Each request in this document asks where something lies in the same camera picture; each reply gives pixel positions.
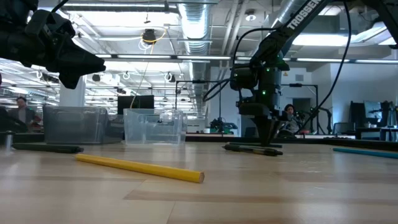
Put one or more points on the blue pencil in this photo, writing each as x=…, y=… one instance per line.
x=367, y=152

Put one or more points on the grey translucent plastic bin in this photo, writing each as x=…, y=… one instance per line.
x=74, y=124

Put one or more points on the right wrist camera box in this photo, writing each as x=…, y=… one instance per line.
x=244, y=77

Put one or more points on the black pen with clip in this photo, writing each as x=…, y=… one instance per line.
x=252, y=150

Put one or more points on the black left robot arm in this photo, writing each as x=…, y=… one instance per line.
x=12, y=46

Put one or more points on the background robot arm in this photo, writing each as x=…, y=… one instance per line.
x=323, y=116

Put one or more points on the yellow pencil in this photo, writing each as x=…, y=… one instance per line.
x=140, y=167

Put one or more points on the slim black pen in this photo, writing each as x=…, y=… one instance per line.
x=245, y=144

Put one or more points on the clear plastic bin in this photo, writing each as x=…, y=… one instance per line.
x=152, y=127

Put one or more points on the person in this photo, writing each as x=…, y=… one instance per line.
x=22, y=112
x=291, y=119

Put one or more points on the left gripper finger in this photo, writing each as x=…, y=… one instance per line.
x=71, y=80
x=81, y=63

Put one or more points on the silver ventilation duct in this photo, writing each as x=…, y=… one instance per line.
x=196, y=25

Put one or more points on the black computer monitor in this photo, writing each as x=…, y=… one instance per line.
x=135, y=102

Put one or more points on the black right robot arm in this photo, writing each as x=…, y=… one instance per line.
x=298, y=21

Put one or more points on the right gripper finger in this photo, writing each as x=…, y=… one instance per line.
x=266, y=130

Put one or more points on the small metal post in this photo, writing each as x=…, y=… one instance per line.
x=9, y=140

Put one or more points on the background desk monitors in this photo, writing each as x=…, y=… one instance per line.
x=371, y=112

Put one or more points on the black overhead camera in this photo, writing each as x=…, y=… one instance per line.
x=149, y=35

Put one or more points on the green background machine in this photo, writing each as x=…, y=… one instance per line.
x=222, y=126

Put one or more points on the rig light bar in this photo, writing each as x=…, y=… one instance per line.
x=202, y=57

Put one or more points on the dark green pencil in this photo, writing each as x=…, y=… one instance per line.
x=46, y=148

